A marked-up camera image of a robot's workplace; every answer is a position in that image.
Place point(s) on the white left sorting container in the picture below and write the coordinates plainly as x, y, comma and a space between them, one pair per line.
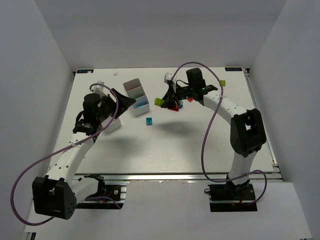
114, 125

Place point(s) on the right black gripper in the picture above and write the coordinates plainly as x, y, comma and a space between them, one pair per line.
173, 92

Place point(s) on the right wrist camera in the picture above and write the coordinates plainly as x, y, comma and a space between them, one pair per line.
171, 80

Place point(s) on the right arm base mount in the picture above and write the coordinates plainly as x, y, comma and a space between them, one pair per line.
222, 201

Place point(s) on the lime lego brick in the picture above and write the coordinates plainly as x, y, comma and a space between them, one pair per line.
158, 101
223, 82

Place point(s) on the small cyan lego brick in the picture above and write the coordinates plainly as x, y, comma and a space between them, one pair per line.
149, 121

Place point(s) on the white right sorting container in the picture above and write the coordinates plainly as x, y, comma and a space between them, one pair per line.
135, 90

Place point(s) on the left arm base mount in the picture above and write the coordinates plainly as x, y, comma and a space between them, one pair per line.
94, 193

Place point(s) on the dark green lego brick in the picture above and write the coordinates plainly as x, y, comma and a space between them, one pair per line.
135, 96

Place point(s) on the red long lego brick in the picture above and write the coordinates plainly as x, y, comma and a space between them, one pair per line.
173, 108

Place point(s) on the white sorting container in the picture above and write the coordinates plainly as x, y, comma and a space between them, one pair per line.
135, 90
114, 125

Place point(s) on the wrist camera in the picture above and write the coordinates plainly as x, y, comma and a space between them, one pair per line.
171, 80
98, 87

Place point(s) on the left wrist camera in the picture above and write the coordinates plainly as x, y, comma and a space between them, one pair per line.
98, 87

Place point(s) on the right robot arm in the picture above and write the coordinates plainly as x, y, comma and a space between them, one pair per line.
247, 132

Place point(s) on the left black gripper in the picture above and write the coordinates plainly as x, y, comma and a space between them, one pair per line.
113, 103

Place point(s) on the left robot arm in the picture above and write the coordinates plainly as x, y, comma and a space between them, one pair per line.
56, 194

